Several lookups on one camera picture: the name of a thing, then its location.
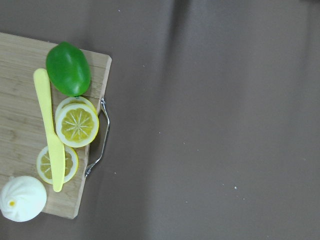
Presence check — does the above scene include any upper lemon slice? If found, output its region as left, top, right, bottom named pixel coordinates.
left=55, top=103, right=100, bottom=148

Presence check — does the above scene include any hidden lemon slice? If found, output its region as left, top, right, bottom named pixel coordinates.
left=54, top=96, right=97, bottom=121

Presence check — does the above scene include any yellow plastic knife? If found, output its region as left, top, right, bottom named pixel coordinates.
left=33, top=68, right=66, bottom=193

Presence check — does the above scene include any metal cutting board handle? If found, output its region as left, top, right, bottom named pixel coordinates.
left=84, top=98, right=111, bottom=178

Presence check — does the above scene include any lower lemon slice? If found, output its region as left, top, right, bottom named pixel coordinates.
left=36, top=145, right=79, bottom=185

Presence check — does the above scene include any green lime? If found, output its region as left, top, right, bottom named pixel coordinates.
left=46, top=41, right=91, bottom=97

